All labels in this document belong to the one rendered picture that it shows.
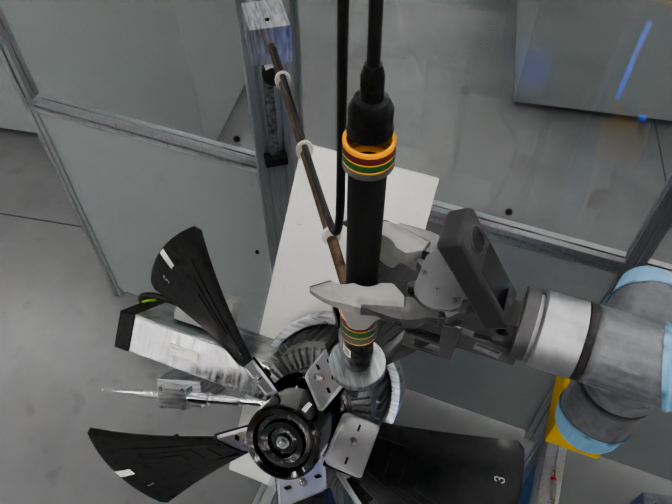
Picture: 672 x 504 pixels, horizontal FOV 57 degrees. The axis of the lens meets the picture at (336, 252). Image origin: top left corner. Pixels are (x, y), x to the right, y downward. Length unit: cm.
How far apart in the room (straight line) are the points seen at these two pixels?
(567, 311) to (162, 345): 81
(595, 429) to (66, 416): 209
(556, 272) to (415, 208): 61
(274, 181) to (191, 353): 49
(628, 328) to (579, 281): 105
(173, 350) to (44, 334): 158
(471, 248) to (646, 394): 20
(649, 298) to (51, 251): 261
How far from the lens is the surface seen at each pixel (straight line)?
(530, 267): 164
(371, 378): 77
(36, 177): 339
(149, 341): 123
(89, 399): 253
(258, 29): 110
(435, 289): 59
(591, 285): 165
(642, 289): 78
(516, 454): 104
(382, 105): 47
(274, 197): 151
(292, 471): 99
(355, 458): 101
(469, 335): 63
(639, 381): 61
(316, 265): 118
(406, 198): 112
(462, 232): 53
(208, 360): 118
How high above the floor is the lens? 212
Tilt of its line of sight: 51 degrees down
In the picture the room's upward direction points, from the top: straight up
